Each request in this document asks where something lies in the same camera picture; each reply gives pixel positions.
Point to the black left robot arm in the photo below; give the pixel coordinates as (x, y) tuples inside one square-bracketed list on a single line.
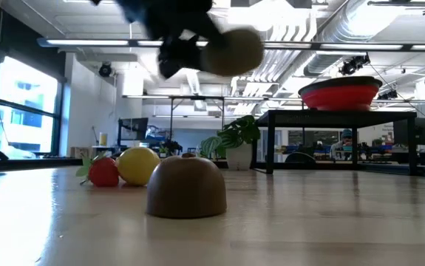
[(168, 14)]

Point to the black perforated metal shelf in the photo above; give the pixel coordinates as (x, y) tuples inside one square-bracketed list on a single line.
[(334, 118)]

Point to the yellow container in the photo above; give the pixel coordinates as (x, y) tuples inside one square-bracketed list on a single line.
[(103, 139)]

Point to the red collapsible colander grey rim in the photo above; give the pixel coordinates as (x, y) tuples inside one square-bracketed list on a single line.
[(339, 97)]

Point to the black monitor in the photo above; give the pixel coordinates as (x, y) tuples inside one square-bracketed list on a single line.
[(421, 131)]

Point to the person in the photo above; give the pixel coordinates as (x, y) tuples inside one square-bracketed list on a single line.
[(345, 144)]

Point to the black monitor on arm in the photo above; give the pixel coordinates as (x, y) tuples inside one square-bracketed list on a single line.
[(134, 127)]

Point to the clear bottle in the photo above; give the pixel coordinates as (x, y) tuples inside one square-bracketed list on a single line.
[(198, 151)]

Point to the brown toy kiwi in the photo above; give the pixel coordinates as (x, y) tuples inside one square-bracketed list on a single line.
[(186, 188)]

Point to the artificial striped green leaf plant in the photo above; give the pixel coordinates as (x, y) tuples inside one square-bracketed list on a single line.
[(239, 157)]

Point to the green toy mango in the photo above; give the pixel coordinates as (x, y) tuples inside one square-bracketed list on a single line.
[(238, 53)]

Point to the yellow toy lemon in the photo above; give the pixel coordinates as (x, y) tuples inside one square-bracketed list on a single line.
[(138, 166)]

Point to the small dark potted plant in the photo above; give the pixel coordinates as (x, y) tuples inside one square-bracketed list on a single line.
[(171, 147)]

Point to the black metal frame stand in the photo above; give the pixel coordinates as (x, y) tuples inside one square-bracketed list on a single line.
[(197, 98)]

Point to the red toy strawberry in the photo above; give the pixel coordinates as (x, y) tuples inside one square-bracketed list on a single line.
[(104, 173)]

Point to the black track spotlight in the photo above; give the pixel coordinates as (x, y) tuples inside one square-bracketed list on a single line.
[(352, 65), (389, 95), (105, 70)]

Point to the black office chair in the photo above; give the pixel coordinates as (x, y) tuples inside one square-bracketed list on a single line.
[(300, 158)]

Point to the long ceiling light bar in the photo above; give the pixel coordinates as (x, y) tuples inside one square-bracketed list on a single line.
[(86, 43)]

